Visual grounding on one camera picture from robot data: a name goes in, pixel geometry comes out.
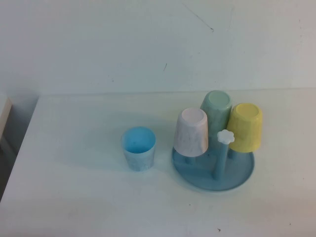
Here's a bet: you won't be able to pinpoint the yellow plastic cup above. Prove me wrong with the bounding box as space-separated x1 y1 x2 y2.
226 103 263 153

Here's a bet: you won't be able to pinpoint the blue plastic cup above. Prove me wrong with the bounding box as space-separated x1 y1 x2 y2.
120 126 157 173

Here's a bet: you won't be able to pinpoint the pink marbled plastic cup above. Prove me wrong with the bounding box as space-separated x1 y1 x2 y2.
173 108 209 158

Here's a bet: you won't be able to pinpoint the green plastic cup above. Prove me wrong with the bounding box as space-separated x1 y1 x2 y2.
199 90 234 139

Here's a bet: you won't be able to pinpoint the blue cup stand with pegs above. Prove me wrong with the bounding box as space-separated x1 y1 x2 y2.
171 129 256 192

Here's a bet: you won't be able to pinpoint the beige wooden board edge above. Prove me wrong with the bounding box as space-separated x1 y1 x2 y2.
0 97 13 129

